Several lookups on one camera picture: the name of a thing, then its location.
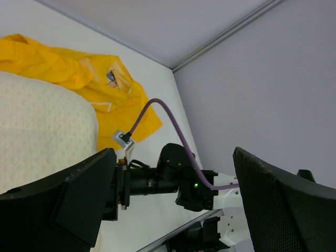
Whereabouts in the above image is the aluminium mounting rail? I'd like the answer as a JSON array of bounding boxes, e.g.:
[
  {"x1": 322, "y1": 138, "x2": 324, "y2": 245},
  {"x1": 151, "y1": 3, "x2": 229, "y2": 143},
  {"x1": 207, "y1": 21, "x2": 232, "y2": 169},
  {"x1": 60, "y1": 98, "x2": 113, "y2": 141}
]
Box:
[{"x1": 137, "y1": 209, "x2": 224, "y2": 252}]

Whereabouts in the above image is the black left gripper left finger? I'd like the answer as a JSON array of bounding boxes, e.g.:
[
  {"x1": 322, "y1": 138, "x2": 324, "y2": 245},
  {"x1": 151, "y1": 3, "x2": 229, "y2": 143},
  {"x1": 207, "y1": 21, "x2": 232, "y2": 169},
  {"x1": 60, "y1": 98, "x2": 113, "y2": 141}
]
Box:
[{"x1": 1, "y1": 149, "x2": 116, "y2": 251}]

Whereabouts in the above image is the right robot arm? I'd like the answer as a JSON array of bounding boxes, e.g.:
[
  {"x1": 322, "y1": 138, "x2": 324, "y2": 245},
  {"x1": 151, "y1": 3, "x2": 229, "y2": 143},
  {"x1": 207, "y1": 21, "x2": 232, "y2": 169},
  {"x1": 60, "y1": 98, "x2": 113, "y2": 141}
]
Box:
[{"x1": 102, "y1": 143, "x2": 333, "y2": 251}]

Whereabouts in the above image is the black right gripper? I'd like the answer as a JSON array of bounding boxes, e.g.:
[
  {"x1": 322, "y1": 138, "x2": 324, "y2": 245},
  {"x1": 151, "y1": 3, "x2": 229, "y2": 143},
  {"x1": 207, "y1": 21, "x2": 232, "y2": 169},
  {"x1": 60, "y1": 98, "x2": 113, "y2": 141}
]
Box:
[{"x1": 103, "y1": 159, "x2": 179, "y2": 221}]

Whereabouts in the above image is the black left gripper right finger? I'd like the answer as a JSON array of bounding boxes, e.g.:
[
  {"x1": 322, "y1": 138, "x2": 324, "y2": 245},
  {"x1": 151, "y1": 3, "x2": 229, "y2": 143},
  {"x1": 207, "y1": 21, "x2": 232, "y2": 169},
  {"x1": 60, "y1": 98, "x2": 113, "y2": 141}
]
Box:
[{"x1": 233, "y1": 147, "x2": 335, "y2": 251}]

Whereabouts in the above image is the right aluminium frame post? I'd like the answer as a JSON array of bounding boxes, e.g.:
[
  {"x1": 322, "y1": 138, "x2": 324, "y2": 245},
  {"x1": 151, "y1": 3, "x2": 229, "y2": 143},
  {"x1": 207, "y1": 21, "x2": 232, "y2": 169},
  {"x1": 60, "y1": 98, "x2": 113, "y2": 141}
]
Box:
[{"x1": 171, "y1": 0, "x2": 284, "y2": 73}]

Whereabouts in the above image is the white pillow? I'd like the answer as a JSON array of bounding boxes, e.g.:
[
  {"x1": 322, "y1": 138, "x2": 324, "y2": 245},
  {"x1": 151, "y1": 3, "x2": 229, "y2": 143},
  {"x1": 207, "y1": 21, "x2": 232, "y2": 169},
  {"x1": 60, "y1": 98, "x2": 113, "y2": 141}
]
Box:
[{"x1": 1, "y1": 72, "x2": 98, "y2": 193}]

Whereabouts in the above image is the yellow Pikachu pillowcase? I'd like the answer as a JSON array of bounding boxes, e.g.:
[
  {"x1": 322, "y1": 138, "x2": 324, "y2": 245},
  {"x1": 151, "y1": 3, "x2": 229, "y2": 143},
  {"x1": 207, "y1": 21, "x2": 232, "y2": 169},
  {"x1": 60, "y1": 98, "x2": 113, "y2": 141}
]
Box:
[{"x1": 1, "y1": 34, "x2": 148, "y2": 150}]

